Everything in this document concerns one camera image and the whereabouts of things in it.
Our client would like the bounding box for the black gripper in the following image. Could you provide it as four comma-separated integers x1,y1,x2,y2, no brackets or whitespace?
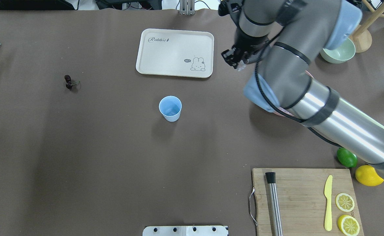
221,31,269,69

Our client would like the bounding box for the clear ice cube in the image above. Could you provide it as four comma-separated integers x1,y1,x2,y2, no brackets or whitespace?
235,64,246,72

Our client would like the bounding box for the dark cherries pair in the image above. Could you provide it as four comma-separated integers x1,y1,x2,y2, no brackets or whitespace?
64,75,80,90

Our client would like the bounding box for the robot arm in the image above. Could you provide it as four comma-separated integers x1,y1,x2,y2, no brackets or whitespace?
218,0,384,179

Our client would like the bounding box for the pink bowl of ice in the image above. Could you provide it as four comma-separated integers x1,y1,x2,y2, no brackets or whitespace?
274,70,314,117

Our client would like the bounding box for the light blue plastic cup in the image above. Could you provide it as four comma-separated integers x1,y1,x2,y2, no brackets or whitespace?
159,96,182,122

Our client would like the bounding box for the wooden cup stand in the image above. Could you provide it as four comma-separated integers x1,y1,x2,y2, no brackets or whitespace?
349,0,384,53

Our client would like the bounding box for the cream rabbit tray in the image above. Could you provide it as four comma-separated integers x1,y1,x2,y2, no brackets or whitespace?
136,29,214,79

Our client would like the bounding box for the mint green bowl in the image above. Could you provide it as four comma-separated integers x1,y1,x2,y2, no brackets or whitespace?
320,38,356,64

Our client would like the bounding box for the steel muddler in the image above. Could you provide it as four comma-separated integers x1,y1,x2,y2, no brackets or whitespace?
265,172,283,236

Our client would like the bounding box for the green lime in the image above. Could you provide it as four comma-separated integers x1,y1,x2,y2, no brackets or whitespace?
337,147,358,168

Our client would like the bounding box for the wooden cutting board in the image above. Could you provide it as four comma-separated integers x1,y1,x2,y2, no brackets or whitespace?
252,168,361,236

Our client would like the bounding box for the yellow plastic knife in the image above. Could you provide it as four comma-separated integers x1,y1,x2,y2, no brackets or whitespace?
324,175,333,231

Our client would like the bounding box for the whole yellow lemon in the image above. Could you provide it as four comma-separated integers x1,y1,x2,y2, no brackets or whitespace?
355,165,384,187

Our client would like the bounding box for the lemon slice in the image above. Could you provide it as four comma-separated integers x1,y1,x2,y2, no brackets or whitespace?
338,215,360,236
335,193,355,212

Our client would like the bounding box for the aluminium frame post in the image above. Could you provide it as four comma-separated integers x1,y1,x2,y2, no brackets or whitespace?
179,0,196,15

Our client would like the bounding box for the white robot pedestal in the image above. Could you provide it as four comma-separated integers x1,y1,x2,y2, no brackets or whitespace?
142,225,229,236

